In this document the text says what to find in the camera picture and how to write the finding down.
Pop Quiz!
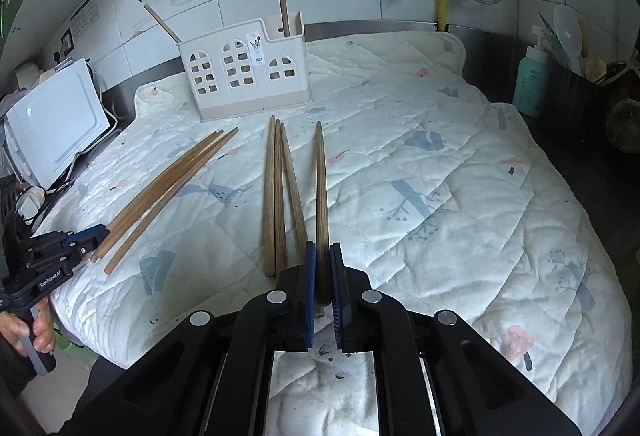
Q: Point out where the white rice paddle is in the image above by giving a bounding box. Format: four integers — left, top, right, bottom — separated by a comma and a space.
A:
552, 4, 585, 75

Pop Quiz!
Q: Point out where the black utensil cup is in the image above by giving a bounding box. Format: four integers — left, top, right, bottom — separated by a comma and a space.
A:
547, 58, 618, 154

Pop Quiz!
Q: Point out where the white power adapter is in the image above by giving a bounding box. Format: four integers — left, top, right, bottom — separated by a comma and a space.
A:
15, 186, 48, 219

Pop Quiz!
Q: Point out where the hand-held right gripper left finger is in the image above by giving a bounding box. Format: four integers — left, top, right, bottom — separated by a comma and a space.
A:
60, 241, 318, 436

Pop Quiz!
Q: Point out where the printed wall label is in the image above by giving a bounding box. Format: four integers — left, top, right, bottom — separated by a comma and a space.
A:
70, 0, 98, 36

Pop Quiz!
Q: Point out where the teal pump bottle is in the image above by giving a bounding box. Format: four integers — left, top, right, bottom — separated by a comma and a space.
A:
512, 26, 552, 119

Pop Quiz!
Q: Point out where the pale kitchen utensil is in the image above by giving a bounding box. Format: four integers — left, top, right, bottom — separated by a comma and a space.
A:
537, 12, 563, 66

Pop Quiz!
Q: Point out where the white plastic chopstick holder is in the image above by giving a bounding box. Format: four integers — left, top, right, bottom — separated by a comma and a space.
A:
176, 10, 312, 121

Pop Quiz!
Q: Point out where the white quilted printed blanket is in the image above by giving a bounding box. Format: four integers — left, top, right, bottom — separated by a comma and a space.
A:
35, 33, 633, 436

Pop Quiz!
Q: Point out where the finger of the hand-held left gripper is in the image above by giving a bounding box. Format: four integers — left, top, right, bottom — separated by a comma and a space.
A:
29, 239, 102, 275
30, 225, 112, 251

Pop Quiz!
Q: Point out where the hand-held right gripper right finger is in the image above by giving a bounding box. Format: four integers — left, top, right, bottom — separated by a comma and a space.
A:
329, 241, 581, 436

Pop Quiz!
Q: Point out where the white countertop oven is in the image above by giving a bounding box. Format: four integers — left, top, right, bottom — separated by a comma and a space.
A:
4, 57, 112, 191

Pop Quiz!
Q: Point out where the wooden chopsticks bundle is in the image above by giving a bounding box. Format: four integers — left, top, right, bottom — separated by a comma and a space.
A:
280, 122, 309, 249

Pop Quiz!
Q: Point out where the wooden spoon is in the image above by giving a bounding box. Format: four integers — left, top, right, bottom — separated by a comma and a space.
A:
584, 57, 608, 84

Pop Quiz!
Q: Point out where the person's left hand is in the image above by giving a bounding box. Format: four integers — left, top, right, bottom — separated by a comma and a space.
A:
0, 300, 56, 358

